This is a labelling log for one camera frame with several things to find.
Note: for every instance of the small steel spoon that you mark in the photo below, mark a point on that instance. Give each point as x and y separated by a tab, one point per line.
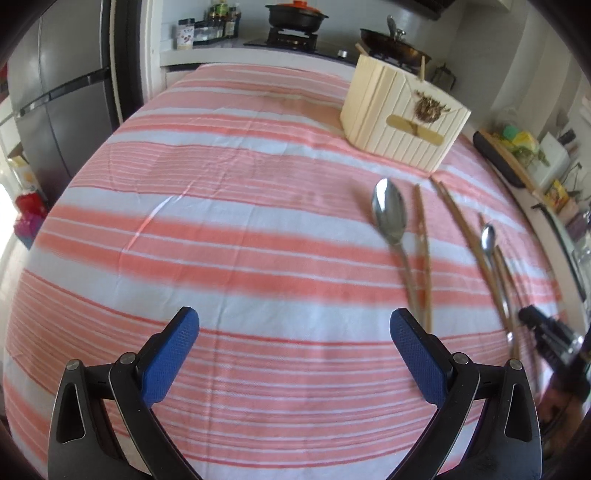
488	240

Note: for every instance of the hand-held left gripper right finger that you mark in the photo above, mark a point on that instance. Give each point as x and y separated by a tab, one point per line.
415	350

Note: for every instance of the yellow snack packet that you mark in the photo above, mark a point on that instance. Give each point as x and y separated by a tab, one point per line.
558	194

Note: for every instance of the glass french press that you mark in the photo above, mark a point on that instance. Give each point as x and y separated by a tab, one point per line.
444	77

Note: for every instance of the yellow green cloth bundle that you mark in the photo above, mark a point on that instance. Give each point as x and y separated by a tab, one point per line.
521	141

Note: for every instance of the black gas stove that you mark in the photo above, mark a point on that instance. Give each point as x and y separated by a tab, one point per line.
295	39

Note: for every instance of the red container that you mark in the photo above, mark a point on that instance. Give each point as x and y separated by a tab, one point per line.
30	207

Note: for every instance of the wooden board with black edge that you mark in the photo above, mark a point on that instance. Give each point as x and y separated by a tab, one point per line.
501	159

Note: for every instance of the white knife block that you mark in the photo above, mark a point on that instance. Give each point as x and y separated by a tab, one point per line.
556	157

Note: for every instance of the large steel spoon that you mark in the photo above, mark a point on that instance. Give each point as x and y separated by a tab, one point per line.
389	212

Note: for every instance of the black pot with orange lid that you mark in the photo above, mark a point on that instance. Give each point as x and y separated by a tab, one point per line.
295	14

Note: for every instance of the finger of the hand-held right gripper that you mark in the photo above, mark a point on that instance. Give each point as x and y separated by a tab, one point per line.
551	337

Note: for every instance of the cream ribbed utensil holder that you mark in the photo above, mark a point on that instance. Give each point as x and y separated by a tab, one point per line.
392	106

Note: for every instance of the grey refrigerator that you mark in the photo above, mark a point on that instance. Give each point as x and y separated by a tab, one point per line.
64	92

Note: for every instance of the red white striped tablecloth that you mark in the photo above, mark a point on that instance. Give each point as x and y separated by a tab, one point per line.
231	258

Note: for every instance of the black rack with sauce bottles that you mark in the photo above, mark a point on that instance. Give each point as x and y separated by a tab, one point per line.
219	23

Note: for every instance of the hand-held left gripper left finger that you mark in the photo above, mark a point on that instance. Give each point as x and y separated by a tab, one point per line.
171	350

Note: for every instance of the white lidded spice jar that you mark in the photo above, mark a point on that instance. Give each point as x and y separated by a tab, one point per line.
185	34

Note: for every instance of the dark wok with lid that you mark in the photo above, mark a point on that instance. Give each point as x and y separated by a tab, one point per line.
392	44

